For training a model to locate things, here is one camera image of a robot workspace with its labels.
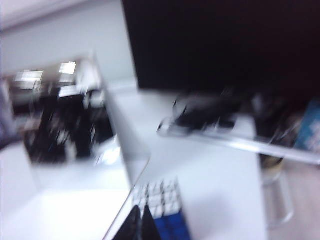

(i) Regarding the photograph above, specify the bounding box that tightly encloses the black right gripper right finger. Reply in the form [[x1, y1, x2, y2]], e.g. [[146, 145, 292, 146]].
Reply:
[[142, 204, 161, 240]]

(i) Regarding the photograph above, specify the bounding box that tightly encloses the black AOC monitor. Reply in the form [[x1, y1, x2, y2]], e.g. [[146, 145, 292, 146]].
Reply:
[[121, 0, 320, 114]]

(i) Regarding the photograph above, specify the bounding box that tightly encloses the Rubik's cube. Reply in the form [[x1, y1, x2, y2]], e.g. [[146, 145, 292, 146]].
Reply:
[[131, 176, 194, 240]]

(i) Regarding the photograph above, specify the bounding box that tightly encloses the black cable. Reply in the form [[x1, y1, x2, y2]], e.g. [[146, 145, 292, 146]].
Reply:
[[171, 91, 247, 131]]

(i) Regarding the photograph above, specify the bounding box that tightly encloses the silver monitor stand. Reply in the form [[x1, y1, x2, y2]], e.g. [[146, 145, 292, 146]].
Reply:
[[156, 116, 320, 166]]

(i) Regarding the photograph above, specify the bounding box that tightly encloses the frameless square mirror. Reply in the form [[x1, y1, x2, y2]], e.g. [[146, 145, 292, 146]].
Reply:
[[0, 51, 152, 240]]

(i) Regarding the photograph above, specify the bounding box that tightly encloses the teal cardboard box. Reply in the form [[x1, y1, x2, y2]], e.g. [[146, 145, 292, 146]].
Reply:
[[292, 99, 320, 154]]

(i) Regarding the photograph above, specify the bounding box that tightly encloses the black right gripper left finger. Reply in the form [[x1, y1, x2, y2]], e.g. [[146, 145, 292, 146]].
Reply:
[[116, 205, 142, 240]]

